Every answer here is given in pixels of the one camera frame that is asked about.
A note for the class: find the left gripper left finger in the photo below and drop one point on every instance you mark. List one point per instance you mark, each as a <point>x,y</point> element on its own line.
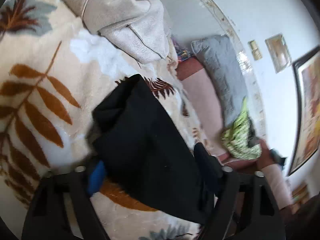
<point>47,216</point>

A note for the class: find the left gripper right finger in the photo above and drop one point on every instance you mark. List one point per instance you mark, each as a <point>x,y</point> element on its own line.
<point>245,207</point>

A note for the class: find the black pants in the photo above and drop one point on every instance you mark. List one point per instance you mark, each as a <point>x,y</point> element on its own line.
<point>144,153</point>

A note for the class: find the right forearm pink sleeve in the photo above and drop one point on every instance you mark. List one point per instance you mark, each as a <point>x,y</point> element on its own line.
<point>278,185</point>

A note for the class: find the person's right hand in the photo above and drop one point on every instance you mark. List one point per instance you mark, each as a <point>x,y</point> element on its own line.
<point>265,159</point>

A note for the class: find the black cloth on quilt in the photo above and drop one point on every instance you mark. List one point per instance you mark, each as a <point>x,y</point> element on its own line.
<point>252,137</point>

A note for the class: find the green white checkered quilt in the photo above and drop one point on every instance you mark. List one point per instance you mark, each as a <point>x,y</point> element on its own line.
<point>234,138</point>

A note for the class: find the pink maroon bed sheet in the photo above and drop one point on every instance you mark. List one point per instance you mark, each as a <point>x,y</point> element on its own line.
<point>201,93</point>

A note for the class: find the leaf-patterned cream blanket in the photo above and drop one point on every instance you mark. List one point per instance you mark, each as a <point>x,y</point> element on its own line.
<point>53,74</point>

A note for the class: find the large framed picture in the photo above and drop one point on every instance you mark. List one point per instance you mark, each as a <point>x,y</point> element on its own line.
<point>306,71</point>

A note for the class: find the grey pillow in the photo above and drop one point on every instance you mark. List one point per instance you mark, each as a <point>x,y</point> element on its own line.
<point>219,59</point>

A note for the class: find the beige garment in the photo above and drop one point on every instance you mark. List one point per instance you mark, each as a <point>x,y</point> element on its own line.
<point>137,27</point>

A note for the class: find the small gold wall plaque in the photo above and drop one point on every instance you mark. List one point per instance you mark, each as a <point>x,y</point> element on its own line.
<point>255,50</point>

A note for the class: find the small framed wall picture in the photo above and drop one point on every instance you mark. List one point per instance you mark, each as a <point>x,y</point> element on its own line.
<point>279,52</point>

